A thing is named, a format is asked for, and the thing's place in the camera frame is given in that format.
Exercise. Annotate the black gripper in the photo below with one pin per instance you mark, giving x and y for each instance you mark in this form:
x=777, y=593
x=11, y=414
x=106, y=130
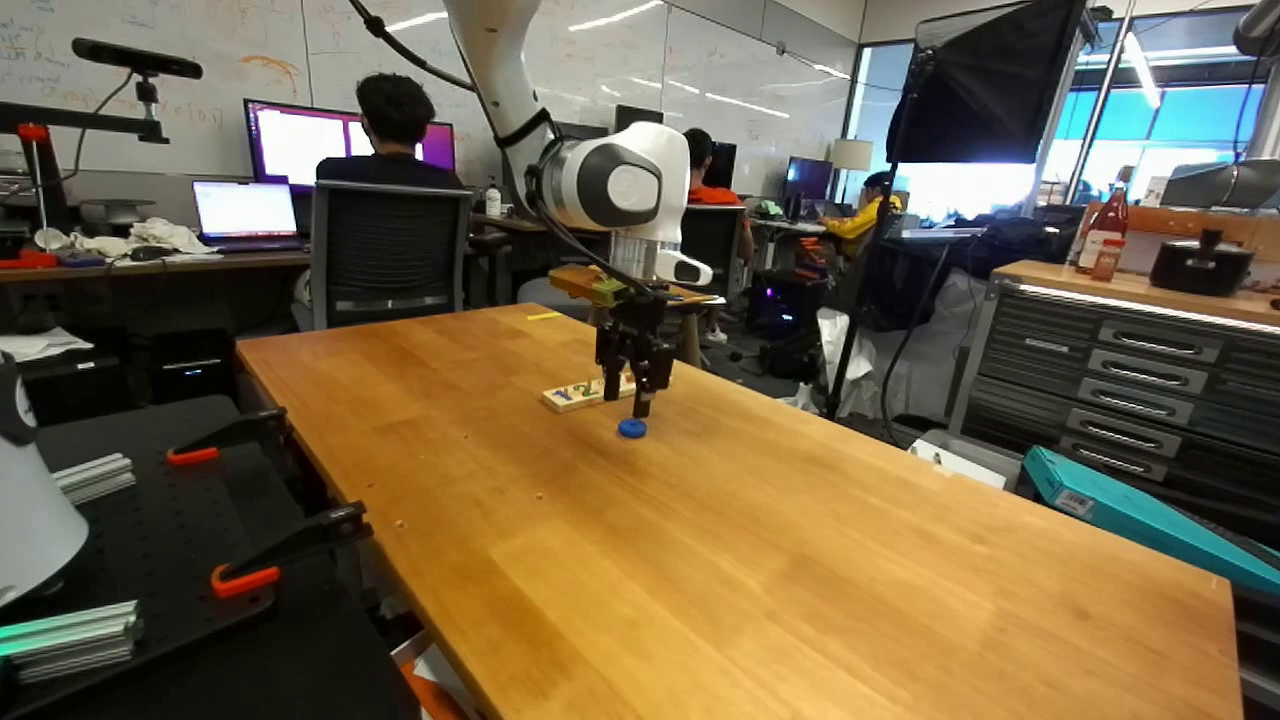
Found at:
x=639, y=324

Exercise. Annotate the blue abacus disc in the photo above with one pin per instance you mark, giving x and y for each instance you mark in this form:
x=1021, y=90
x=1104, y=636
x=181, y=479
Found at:
x=635, y=429

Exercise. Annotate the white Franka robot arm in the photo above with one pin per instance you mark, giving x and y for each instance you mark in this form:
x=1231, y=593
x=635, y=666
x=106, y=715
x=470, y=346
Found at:
x=623, y=180

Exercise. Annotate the wooden abacus base with spikes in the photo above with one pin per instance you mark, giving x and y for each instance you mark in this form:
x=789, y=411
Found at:
x=577, y=392

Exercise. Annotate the wooden half-round stool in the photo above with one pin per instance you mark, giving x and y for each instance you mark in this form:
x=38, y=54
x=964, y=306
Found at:
x=698, y=296

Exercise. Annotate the yellow tape strip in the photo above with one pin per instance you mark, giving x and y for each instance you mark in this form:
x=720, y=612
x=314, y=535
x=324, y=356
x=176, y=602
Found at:
x=543, y=317

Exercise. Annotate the person orange shirt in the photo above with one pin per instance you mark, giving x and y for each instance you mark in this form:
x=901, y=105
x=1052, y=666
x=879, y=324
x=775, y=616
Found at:
x=711, y=168

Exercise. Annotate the black light stand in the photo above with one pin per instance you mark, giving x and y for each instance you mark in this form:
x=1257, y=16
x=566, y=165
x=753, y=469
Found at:
x=875, y=285

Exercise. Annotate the small blue lit monitor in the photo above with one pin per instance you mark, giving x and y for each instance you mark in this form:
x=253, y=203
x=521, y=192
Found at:
x=806, y=179

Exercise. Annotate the grey mesh office chair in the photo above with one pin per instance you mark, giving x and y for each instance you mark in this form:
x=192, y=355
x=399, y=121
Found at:
x=390, y=252

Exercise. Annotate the person yellow shirt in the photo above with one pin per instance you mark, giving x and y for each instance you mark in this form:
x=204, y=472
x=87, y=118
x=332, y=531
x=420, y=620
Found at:
x=864, y=212

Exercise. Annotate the white table lamp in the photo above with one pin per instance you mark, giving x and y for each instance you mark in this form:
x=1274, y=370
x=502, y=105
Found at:
x=849, y=157

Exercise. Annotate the white flat box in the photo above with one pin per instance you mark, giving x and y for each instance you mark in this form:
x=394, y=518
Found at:
x=960, y=461

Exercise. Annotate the seated person dark hair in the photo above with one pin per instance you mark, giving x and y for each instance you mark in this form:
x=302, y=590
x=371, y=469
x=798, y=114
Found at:
x=390, y=132

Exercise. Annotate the purple lit monitor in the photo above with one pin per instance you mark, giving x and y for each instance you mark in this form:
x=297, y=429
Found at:
x=292, y=145

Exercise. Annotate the open laptop white screen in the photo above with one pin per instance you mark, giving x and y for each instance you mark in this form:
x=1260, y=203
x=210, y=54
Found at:
x=244, y=212

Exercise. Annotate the black softbox light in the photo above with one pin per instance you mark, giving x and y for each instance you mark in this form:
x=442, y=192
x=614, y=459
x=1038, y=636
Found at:
x=986, y=86

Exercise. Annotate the dark office desk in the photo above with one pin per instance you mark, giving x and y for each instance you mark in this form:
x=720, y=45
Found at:
x=146, y=303

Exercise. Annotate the red orange bottle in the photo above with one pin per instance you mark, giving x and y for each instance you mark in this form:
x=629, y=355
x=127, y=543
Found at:
x=1100, y=241

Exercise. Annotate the grey drawer cabinet wooden top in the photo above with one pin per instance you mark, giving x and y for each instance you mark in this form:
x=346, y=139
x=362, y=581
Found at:
x=1144, y=387

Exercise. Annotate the white cloth heap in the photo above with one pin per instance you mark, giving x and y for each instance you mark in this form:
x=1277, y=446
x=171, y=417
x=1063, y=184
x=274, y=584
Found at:
x=127, y=241

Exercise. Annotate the teal case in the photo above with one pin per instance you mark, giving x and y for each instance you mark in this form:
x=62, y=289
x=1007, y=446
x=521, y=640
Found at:
x=1144, y=514

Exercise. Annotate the black pot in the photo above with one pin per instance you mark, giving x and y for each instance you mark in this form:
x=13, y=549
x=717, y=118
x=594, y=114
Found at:
x=1200, y=264

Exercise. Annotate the aluminium rail piece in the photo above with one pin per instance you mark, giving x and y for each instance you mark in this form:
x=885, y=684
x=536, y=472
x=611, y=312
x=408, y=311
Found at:
x=94, y=479
x=72, y=636

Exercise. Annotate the black bar camera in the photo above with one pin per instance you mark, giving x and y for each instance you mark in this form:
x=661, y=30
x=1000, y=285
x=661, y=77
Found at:
x=133, y=59

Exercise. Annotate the black red camera stand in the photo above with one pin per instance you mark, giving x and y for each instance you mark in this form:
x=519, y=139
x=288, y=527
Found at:
x=43, y=165

